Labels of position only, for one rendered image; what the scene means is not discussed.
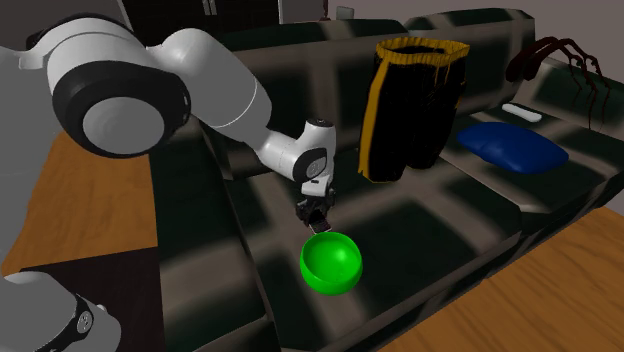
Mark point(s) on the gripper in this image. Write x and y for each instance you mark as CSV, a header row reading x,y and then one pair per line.
x,y
314,204

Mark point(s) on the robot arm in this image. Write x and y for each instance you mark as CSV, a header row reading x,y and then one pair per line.
x,y
146,92

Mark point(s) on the green bowl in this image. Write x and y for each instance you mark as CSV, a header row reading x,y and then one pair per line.
x,y
331,263

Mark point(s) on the dark plaid sofa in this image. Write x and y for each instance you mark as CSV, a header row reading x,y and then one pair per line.
x,y
429,229

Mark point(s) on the black and yellow shorts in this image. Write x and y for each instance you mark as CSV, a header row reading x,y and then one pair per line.
x,y
409,112

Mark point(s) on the blue cushion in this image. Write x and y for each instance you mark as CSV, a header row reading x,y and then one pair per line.
x,y
512,146

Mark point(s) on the white remote control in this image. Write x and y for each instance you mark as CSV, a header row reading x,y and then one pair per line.
x,y
521,112

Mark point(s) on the dark red branching object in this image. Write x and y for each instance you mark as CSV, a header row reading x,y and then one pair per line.
x,y
560,58

